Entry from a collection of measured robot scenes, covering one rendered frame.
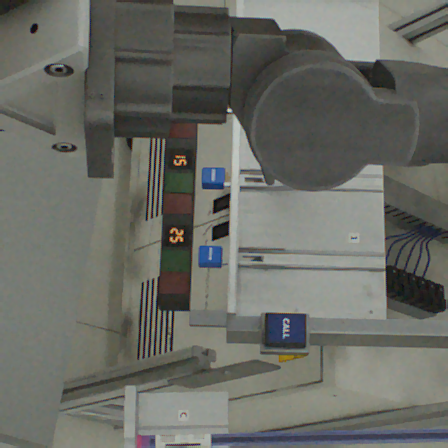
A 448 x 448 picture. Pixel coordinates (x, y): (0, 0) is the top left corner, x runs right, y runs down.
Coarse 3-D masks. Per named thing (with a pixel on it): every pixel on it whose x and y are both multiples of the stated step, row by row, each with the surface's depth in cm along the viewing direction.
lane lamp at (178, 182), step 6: (168, 174) 136; (174, 174) 136; (180, 174) 136; (186, 174) 136; (192, 174) 136; (168, 180) 136; (174, 180) 136; (180, 180) 136; (186, 180) 136; (192, 180) 136; (168, 186) 135; (174, 186) 136; (180, 186) 136; (186, 186) 136; (180, 192) 135; (186, 192) 135
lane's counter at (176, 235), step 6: (168, 228) 133; (174, 228) 133; (180, 228) 134; (186, 228) 134; (168, 234) 133; (174, 234) 133; (180, 234) 133; (186, 234) 133; (168, 240) 133; (174, 240) 133; (180, 240) 133; (186, 240) 133; (168, 246) 133; (174, 246) 133; (180, 246) 133; (186, 246) 133
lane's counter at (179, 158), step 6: (174, 150) 137; (180, 150) 137; (186, 150) 137; (192, 150) 138; (168, 156) 137; (174, 156) 137; (180, 156) 137; (186, 156) 137; (168, 162) 137; (174, 162) 137; (180, 162) 137; (186, 162) 137; (174, 168) 136; (180, 168) 137; (186, 168) 137
